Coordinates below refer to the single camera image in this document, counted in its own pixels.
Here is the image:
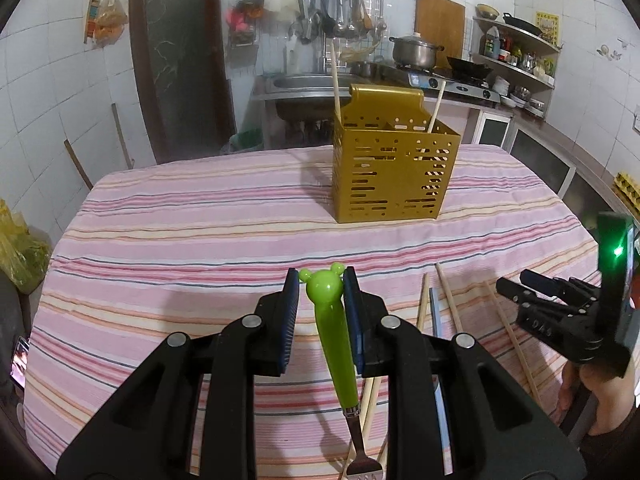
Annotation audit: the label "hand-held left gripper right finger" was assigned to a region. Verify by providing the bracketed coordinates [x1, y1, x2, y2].
[342, 266, 587, 480]

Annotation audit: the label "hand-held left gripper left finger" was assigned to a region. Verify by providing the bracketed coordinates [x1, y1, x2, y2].
[56, 267, 301, 480]

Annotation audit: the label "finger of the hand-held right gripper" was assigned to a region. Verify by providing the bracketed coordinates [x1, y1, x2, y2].
[520, 269, 603, 311]
[496, 277, 601, 361]

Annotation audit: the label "green bear-handled fork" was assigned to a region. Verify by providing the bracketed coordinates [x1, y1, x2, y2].
[299, 261, 385, 480]

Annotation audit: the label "gold perforated utensil holder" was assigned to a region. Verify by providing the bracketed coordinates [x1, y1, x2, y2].
[331, 84, 462, 224]

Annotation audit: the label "person's right hand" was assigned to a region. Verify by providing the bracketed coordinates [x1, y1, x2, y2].
[557, 361, 638, 437]

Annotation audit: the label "yellow egg tray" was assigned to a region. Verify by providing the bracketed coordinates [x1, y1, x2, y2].
[612, 171, 640, 202]

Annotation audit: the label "pink striped tablecloth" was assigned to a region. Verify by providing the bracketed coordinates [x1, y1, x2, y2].
[22, 142, 608, 480]

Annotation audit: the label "kitchen counter cabinet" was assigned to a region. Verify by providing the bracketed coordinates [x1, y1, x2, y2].
[470, 105, 640, 221]

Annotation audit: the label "green bin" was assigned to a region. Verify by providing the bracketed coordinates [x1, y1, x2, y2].
[221, 129, 264, 155]

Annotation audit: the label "stack of bowls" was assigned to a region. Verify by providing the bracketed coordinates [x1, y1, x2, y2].
[492, 76, 547, 117]

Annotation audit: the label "white corner shelf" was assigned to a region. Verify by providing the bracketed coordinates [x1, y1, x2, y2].
[471, 14, 562, 111]

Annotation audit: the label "steel gas stove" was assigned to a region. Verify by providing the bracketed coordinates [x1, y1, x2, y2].
[382, 64, 502, 107]

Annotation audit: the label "row of condiment bottles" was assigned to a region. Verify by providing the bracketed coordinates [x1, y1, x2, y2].
[499, 40, 556, 78]

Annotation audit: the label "black wok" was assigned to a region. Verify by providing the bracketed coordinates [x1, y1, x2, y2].
[446, 55, 494, 82]

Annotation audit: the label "steel kitchen sink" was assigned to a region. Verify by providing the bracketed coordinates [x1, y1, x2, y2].
[252, 72, 361, 123]

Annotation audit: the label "wooden stick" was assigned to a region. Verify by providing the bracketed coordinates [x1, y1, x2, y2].
[63, 139, 94, 192]
[110, 103, 135, 170]

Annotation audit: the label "black pan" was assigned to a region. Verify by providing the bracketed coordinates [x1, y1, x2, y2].
[501, 11, 544, 37]

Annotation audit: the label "smartphone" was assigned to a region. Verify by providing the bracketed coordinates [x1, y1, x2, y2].
[10, 336, 31, 388]

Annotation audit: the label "steel cooking pot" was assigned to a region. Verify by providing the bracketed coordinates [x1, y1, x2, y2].
[389, 32, 445, 71]

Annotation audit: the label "yellow plastic bag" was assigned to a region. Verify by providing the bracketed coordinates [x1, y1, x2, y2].
[0, 199, 51, 297]

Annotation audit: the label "dark wooden door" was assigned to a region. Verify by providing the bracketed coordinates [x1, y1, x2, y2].
[129, 0, 237, 165]

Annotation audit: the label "rectangular wooden cutting board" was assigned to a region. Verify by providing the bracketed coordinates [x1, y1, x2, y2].
[414, 0, 467, 63]

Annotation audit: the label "row of hanging ladles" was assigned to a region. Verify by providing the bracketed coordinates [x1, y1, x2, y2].
[287, 0, 388, 43]

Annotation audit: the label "hanging plastic bag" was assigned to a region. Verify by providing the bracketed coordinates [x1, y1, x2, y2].
[82, 0, 130, 50]

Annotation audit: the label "wall hooks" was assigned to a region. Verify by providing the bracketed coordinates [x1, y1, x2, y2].
[596, 37, 628, 61]

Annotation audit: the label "yellow wall poster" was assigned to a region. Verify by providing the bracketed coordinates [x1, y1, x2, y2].
[535, 11, 560, 46]

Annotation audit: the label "wire grid wall rack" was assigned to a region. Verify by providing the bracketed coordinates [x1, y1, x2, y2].
[227, 0, 261, 51]

